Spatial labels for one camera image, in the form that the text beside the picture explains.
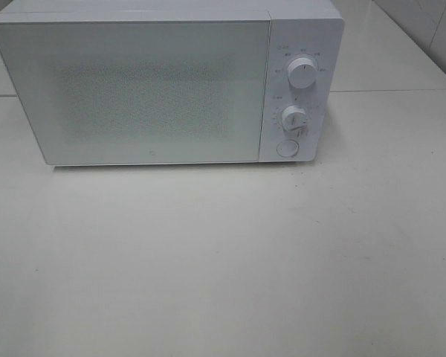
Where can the upper white power knob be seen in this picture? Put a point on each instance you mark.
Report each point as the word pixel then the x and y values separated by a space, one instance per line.
pixel 302 72

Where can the white microwave door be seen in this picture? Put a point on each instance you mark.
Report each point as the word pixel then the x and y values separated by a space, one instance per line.
pixel 140 93

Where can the white microwave oven body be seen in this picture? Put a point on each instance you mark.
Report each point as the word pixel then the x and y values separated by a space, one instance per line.
pixel 297 28

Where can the round white door button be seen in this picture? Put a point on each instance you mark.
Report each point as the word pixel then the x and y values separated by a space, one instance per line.
pixel 287 148

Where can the white timer knob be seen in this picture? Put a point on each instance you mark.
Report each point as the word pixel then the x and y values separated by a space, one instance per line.
pixel 293 118

